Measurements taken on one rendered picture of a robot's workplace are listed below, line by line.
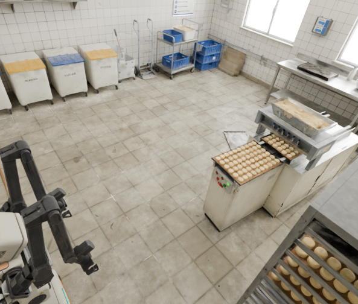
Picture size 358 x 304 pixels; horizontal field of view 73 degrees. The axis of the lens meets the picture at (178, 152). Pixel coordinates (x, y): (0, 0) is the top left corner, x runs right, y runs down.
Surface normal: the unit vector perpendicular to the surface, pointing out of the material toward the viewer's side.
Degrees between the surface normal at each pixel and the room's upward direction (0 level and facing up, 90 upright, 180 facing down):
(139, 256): 0
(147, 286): 0
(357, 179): 0
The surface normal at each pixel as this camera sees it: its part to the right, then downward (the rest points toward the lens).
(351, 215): 0.10, -0.75
